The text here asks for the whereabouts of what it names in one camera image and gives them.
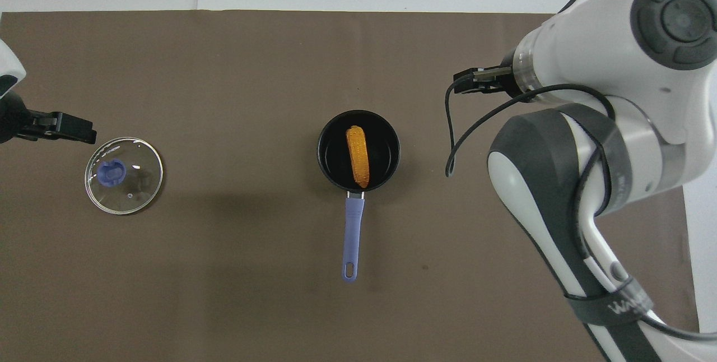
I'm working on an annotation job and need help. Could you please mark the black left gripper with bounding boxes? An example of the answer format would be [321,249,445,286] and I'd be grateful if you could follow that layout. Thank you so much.
[0,91,97,146]

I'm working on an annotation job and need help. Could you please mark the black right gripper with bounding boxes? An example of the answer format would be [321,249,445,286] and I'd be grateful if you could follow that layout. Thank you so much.
[453,50,528,96]

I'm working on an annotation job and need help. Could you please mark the glass lid blue knob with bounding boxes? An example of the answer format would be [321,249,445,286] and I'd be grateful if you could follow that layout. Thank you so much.
[84,137,164,216]

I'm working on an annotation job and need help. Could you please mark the yellow corn cob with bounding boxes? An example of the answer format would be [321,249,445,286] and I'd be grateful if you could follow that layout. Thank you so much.
[345,125,371,189]

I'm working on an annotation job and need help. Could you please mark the brown table mat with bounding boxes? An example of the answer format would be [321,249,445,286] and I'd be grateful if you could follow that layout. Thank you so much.
[0,11,699,362]

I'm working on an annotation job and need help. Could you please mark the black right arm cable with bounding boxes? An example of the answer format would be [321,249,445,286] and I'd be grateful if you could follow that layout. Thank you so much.
[444,83,717,344]

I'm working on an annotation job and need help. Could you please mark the black pan with purple handle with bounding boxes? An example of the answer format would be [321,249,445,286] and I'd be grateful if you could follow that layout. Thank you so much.
[317,110,402,285]

